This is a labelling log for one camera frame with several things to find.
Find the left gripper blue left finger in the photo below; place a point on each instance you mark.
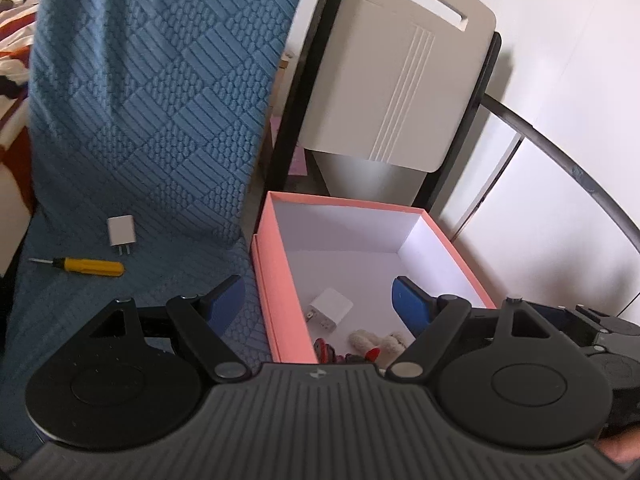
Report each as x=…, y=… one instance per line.
x=200, y=321

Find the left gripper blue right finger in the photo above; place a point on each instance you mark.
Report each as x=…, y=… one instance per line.
x=435, y=323

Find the white plush toy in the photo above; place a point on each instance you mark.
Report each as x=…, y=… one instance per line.
x=382, y=351

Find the white charger cube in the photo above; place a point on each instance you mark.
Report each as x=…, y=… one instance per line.
x=329, y=309

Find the red black toy ball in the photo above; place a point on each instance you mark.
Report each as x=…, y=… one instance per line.
x=326, y=354

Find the white plug charger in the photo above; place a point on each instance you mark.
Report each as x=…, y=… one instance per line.
x=121, y=233

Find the yellow handled screwdriver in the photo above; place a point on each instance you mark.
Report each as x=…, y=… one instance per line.
x=108, y=269

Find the person's right hand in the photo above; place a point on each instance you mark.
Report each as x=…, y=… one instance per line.
x=622, y=448

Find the pink cardboard box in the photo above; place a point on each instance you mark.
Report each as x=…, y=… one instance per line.
x=307, y=243

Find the blue textured seat cover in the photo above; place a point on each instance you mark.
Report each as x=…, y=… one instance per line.
x=153, y=108

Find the white folding chair back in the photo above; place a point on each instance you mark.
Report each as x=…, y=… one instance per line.
x=396, y=78

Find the red white black striped blanket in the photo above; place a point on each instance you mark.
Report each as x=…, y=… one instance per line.
x=18, y=26

